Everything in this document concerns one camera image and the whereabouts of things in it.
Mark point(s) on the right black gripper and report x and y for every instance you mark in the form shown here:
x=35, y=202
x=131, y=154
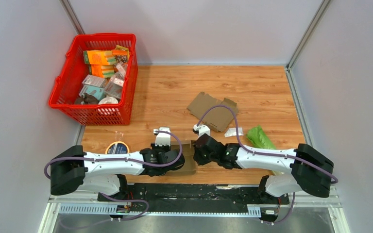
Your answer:
x=198, y=159

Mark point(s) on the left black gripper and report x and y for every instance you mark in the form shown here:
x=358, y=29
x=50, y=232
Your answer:
x=155, y=148

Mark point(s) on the cardboard box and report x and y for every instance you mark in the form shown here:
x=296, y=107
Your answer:
x=217, y=119
x=190, y=165

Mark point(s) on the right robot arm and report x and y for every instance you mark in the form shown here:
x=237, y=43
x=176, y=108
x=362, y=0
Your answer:
x=301, y=169

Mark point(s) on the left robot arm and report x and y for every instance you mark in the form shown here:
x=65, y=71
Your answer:
x=77, y=170

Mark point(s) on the teal box in basket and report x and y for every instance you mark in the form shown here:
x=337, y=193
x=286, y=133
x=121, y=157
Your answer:
x=94, y=91

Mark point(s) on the orange green box lower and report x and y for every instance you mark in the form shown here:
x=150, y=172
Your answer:
x=103, y=71

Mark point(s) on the orange green box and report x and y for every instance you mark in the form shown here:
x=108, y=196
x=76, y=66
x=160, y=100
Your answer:
x=99, y=57
x=103, y=71

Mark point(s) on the orange green box upper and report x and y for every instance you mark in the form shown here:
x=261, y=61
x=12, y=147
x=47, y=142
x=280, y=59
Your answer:
x=99, y=57

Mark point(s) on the small white plastic packet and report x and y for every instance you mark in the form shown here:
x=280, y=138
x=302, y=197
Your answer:
x=234, y=132

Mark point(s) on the green napa cabbage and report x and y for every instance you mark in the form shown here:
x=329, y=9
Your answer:
x=260, y=142

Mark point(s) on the white tape roll in basket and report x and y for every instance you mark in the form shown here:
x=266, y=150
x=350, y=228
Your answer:
x=108, y=100

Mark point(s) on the clear packet in basket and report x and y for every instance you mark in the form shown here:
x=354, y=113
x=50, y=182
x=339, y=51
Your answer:
x=114, y=87

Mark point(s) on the grey packet in basket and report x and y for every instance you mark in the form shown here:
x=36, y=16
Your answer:
x=94, y=81

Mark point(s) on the colourful snack packet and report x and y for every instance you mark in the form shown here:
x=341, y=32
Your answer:
x=121, y=54

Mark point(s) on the red plastic shopping basket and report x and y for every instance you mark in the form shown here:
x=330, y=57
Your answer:
x=69, y=83

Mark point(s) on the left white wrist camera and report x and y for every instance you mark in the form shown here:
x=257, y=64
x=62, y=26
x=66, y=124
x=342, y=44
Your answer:
x=162, y=137

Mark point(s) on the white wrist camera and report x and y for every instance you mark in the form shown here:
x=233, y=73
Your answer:
x=162, y=137
x=201, y=130

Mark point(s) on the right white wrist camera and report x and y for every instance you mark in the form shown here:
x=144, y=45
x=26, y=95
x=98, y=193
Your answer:
x=201, y=130

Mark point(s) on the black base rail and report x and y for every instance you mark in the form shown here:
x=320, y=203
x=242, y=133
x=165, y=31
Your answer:
x=165, y=199

